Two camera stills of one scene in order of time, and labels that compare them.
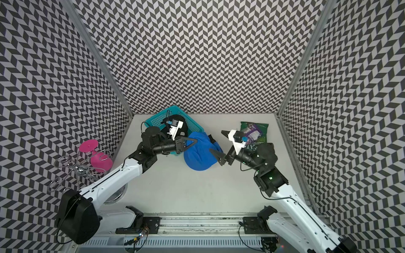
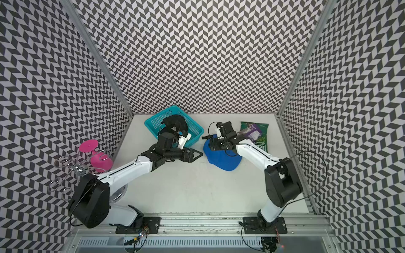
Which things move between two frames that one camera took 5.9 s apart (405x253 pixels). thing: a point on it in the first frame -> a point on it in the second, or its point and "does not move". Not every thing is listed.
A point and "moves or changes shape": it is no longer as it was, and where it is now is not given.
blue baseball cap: (199, 157) moves or changes shape
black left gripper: (180, 145) -> (190, 158)
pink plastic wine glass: (100, 162) does not move
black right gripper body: (232, 155) -> (219, 144)
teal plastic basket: (193, 126) does not move
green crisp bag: (263, 127) does not move
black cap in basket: (166, 127) does not move
